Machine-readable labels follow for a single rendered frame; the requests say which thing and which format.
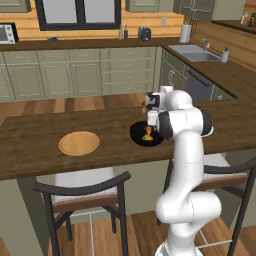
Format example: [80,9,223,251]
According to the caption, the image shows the green lower cupboard run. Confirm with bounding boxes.
[0,46,158,103]

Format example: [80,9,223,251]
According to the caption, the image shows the steel sink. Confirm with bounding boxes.
[167,44,222,63]

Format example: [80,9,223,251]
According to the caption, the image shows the black frame window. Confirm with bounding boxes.
[34,0,122,32]

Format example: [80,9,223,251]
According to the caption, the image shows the steel tap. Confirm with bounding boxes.
[201,37,211,53]

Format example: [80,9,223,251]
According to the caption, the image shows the white paper towel roll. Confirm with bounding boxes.
[179,22,192,44]

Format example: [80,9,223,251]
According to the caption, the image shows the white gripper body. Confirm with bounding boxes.
[147,110,160,128]

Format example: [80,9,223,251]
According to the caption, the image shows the grey soap dispenser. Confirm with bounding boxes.
[220,46,230,64]

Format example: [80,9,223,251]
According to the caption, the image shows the green upper cupboard run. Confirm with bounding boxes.
[172,0,248,22]

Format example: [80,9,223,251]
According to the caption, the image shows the dark grey dishwasher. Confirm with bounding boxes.
[185,68,215,102]

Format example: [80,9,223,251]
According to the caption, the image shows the green cupboard run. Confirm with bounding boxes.
[172,0,248,22]
[0,46,158,103]

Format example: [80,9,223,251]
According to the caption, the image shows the black plate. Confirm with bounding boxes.
[129,120,165,148]

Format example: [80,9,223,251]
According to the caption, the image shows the white microwave oven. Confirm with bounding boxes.
[0,22,20,45]

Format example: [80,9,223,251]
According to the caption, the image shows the dark frame stool white seat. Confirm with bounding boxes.
[156,152,256,256]
[32,166,132,256]

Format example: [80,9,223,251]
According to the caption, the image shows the green cupboards beside sink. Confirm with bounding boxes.
[159,49,235,102]

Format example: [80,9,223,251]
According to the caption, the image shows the yellow orange squash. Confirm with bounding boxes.
[141,126,155,141]

